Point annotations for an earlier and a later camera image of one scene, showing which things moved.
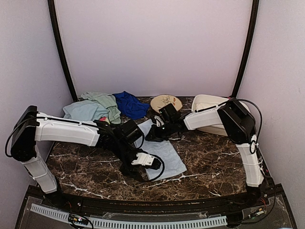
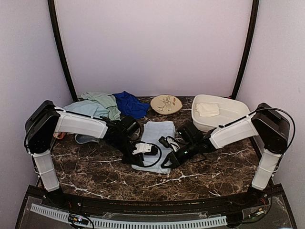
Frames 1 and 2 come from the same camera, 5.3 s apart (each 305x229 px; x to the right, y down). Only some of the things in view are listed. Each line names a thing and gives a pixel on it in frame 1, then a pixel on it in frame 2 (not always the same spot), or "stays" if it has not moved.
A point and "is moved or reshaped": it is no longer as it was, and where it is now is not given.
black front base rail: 139,206 stays
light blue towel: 171,163 is moved or reshaped
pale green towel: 109,101 stays
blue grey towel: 85,110 stays
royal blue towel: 130,106 stays
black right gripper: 155,136 → 175,160
